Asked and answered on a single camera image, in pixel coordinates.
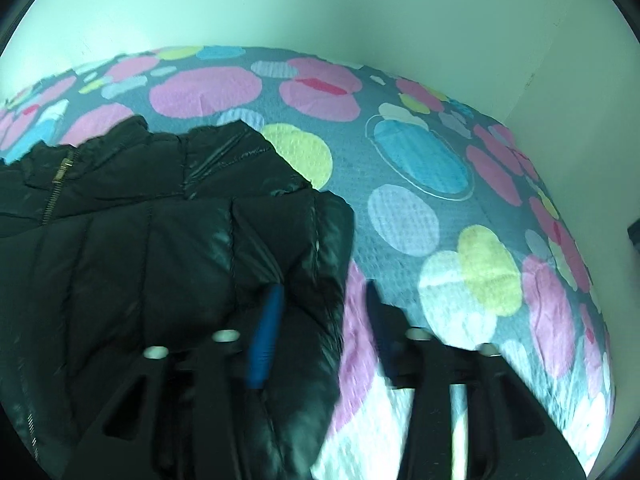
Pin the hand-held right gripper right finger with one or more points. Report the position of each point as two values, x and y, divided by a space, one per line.
382 330

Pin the polka dot bedspread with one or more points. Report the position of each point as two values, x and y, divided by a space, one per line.
420 170

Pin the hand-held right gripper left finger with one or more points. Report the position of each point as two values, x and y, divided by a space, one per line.
266 330

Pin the black puffer jacket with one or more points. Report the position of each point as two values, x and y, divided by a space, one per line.
150 270

